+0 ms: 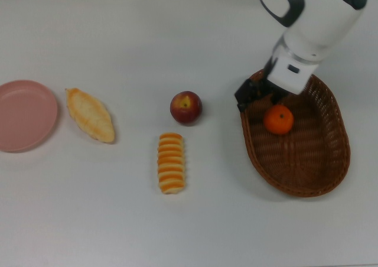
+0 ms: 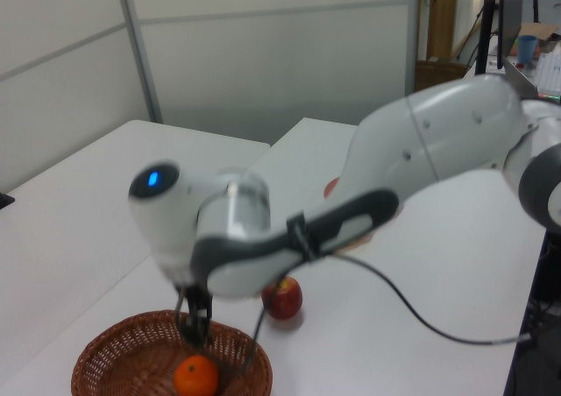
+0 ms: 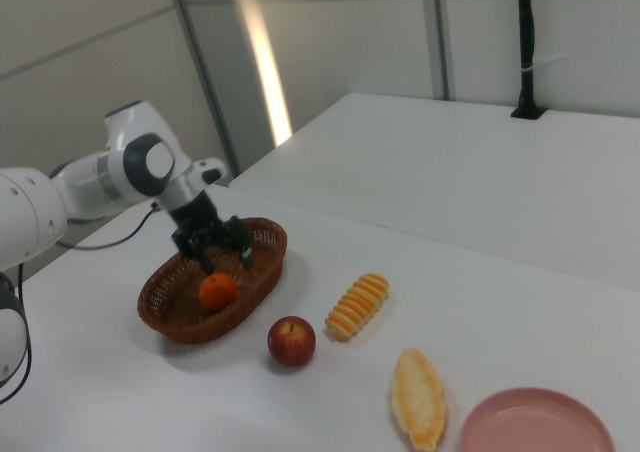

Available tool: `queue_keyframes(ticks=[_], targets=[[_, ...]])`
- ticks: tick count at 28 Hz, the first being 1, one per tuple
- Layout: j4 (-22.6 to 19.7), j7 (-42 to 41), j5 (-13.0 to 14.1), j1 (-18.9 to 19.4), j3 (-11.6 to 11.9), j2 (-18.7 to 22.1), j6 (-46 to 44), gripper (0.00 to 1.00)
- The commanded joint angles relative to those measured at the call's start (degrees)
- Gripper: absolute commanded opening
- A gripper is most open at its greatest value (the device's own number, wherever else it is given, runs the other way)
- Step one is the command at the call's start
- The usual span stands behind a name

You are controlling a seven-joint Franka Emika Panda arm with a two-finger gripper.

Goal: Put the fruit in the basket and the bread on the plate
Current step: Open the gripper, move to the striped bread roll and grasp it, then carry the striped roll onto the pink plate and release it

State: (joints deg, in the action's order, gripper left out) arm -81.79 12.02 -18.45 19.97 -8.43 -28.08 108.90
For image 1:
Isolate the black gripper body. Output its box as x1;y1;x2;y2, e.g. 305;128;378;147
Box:
255;56;289;99

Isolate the orange mandarin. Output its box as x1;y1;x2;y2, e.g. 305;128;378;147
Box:
263;103;295;136

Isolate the red apple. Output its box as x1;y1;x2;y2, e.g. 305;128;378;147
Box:
170;90;204;127

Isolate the orange striped ridged bread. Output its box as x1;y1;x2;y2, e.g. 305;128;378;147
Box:
157;132;188;196

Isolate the pale leaf-shaped bread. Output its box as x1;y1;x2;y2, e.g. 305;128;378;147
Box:
64;87;116;145

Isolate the brown woven basket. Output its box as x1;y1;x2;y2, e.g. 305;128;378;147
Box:
239;68;351;198

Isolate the pink plate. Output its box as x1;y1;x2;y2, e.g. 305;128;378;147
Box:
0;79;58;153

